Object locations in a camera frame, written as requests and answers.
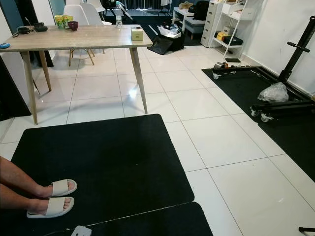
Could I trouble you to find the black wheeled stand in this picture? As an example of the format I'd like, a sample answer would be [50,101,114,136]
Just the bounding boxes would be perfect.
[212,16,315,123]

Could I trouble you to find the beige slipper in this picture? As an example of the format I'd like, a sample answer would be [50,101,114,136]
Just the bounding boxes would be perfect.
[49,179,78,197]
[27,197,75,219]

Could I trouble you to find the white wire shelf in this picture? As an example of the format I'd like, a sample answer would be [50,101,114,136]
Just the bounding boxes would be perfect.
[219,0,259,62]

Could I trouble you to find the white shell chair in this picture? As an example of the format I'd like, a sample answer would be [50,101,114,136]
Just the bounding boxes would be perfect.
[81,0,113,26]
[63,5,106,67]

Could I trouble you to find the clear water bottle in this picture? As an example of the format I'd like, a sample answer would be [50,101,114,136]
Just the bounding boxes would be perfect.
[115,5,123,29]

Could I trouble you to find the white drawer cabinet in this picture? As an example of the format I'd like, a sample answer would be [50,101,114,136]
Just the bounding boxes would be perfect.
[204,0,227,48]

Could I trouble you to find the black open bag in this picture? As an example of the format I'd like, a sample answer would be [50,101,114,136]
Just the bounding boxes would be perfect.
[147,33,188,56]

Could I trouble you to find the light wooden table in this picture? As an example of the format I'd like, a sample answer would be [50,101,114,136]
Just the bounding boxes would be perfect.
[0,25,153,125]

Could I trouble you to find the person bare leg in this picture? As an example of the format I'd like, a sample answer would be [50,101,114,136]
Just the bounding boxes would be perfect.
[0,156,55,196]
[0,183,52,213]

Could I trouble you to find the black floor mat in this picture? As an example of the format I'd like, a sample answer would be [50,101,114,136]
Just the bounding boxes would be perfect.
[0,114,195,236]
[202,66,315,182]
[89,202,214,236]

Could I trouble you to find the black partition panel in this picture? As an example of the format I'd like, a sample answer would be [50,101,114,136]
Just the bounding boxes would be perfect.
[0,59,31,121]

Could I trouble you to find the black power adapter with cords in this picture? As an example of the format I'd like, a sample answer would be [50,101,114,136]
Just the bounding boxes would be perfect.
[14,25,32,37]

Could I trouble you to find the beige tissue box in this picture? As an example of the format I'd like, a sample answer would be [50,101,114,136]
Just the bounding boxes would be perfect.
[131,26,144,42]

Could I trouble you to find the crumpled clear plastic bag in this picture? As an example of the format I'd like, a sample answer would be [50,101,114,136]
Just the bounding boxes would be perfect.
[257,82,290,103]

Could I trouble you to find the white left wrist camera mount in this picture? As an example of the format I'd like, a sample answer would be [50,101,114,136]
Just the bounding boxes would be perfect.
[71,225,93,236]

